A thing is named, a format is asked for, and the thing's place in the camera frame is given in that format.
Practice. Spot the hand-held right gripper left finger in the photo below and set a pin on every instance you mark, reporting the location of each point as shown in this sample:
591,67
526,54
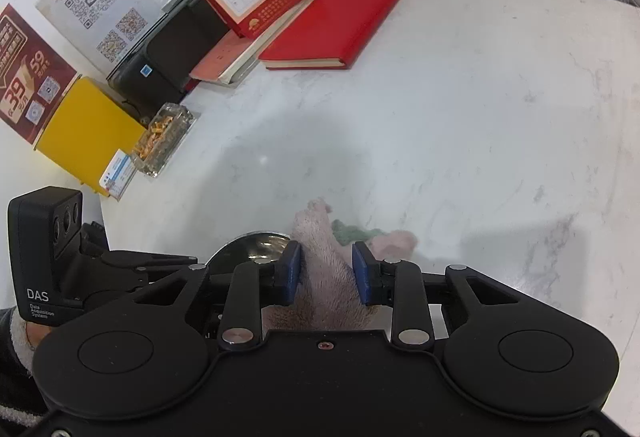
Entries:
292,274

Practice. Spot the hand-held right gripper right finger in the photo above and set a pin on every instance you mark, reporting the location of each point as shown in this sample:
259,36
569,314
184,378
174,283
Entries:
361,277

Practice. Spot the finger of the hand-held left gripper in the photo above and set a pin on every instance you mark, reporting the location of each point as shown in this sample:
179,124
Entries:
150,262

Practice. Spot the pink and green fluffy cloth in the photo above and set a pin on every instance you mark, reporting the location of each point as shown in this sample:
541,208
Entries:
325,267

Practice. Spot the stainless steel bowl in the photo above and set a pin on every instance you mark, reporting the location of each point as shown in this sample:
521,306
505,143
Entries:
250,247

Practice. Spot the person's left forearm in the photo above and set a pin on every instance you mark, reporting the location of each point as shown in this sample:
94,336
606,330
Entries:
15,367

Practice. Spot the small white card box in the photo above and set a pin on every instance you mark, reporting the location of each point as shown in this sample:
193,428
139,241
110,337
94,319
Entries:
117,174

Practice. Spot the glass ashtray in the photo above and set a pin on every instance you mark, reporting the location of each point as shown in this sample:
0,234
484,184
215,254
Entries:
162,139

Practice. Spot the yellow box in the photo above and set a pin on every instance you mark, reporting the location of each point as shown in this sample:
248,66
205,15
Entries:
85,132

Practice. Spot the dark red poster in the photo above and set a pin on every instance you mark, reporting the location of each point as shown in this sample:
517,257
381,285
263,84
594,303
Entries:
25,77

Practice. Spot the black printer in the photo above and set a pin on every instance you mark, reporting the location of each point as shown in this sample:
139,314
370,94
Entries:
160,52

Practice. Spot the salmon pink notebook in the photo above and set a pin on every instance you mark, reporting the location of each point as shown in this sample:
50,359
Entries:
230,57

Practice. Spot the red hardcover notebook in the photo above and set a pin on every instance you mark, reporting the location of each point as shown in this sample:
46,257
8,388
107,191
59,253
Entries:
335,22

